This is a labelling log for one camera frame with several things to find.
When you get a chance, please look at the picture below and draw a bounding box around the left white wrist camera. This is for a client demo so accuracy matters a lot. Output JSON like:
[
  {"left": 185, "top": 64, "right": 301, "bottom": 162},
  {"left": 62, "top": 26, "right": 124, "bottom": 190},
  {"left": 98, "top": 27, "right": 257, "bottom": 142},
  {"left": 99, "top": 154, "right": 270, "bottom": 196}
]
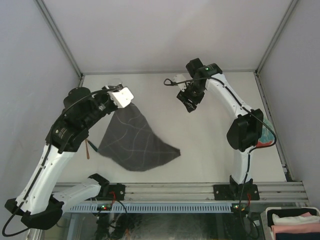
[{"left": 108, "top": 87, "right": 134, "bottom": 109}]

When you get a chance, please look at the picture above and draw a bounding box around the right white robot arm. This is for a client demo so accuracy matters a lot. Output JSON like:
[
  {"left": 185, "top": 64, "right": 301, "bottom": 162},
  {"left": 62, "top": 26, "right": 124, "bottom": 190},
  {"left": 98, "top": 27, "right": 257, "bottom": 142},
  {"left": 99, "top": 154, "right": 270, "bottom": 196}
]
[{"left": 172, "top": 58, "right": 264, "bottom": 201}]

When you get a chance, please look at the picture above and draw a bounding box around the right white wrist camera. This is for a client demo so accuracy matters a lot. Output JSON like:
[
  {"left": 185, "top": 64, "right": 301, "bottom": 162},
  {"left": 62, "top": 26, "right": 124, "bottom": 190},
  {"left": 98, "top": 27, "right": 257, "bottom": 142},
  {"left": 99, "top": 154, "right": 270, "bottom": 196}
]
[{"left": 173, "top": 74, "right": 187, "bottom": 92}]

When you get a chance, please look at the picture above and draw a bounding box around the dark grey checked cloth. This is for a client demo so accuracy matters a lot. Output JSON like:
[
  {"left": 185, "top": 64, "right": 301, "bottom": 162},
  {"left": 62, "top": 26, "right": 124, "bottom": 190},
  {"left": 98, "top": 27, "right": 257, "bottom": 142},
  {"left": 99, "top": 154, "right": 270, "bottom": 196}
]
[{"left": 97, "top": 103, "right": 181, "bottom": 172}]

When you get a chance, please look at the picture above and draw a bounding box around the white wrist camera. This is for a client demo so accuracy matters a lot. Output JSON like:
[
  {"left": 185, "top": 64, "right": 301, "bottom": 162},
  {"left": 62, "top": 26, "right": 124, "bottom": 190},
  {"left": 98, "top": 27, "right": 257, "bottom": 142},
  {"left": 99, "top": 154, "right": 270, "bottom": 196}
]
[
  {"left": 173, "top": 74, "right": 187, "bottom": 92},
  {"left": 108, "top": 87, "right": 134, "bottom": 109}
]

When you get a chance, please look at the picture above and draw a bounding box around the clear drinking glass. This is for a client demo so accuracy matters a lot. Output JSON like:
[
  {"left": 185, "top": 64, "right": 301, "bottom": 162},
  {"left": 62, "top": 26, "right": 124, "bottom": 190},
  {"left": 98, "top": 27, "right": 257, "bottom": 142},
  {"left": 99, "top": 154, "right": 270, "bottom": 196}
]
[{"left": 107, "top": 78, "right": 123, "bottom": 88}]

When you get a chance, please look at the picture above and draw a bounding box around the white laundry basket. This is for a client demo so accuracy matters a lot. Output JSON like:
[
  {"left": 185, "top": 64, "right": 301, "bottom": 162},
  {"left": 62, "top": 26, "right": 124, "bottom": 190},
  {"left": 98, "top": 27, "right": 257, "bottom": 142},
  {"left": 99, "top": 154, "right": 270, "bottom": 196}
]
[{"left": 260, "top": 207, "right": 320, "bottom": 240}]

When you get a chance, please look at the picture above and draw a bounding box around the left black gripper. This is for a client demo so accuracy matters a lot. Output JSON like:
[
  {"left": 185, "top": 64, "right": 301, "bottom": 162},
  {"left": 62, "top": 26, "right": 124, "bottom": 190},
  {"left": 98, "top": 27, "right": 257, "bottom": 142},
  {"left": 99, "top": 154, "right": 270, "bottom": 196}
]
[{"left": 84, "top": 84, "right": 120, "bottom": 128}]

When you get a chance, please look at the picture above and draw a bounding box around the blue slotted cable duct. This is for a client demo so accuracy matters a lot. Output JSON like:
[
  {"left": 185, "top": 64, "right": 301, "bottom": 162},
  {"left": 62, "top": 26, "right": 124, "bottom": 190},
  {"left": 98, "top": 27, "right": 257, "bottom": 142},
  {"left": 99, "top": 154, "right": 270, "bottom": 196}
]
[{"left": 67, "top": 202, "right": 232, "bottom": 214}]

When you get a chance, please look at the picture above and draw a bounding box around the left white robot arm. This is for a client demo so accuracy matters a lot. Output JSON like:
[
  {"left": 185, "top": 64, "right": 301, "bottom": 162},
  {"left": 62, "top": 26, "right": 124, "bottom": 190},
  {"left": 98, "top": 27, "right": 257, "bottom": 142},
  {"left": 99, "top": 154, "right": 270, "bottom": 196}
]
[{"left": 5, "top": 84, "right": 126, "bottom": 230}]

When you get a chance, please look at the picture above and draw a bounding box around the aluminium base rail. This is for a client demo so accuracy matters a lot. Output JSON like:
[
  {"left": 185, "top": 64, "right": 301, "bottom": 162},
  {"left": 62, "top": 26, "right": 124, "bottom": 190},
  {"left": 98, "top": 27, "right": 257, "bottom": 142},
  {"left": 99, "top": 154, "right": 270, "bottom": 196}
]
[{"left": 116, "top": 182, "right": 309, "bottom": 203}]

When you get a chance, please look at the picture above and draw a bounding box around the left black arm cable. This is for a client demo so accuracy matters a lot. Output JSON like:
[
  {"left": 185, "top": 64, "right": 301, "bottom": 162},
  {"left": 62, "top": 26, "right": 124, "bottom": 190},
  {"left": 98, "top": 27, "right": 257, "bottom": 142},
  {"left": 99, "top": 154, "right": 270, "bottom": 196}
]
[{"left": 0, "top": 84, "right": 123, "bottom": 238}]

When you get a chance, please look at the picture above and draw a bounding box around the gold fork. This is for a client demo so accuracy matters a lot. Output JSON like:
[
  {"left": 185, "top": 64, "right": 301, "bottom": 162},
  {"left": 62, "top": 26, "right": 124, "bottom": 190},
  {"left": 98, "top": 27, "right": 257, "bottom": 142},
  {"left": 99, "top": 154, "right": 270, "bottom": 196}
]
[{"left": 85, "top": 138, "right": 90, "bottom": 160}]

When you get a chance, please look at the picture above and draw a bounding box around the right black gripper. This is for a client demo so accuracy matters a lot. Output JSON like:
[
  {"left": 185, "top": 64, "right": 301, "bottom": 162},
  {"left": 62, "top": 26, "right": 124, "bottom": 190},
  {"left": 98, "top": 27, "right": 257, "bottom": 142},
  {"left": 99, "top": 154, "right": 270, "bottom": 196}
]
[{"left": 176, "top": 82, "right": 204, "bottom": 113}]

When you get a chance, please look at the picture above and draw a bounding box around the red and teal plate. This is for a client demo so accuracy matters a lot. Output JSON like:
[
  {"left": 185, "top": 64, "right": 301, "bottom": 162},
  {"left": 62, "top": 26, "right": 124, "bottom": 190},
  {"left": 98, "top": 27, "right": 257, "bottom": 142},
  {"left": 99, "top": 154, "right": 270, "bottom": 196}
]
[{"left": 256, "top": 117, "right": 275, "bottom": 148}]

